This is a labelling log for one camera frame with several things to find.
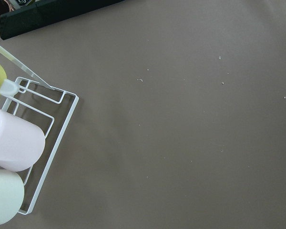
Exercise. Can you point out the dark green box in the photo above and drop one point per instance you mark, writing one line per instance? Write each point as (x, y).
(46, 12)

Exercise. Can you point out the white wire cup rack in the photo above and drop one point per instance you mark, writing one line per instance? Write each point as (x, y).
(50, 112)

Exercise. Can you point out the pink plastic cup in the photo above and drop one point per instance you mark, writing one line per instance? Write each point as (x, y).
(21, 142)

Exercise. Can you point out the pale green plastic cup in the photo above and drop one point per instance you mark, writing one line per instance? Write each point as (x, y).
(11, 195)

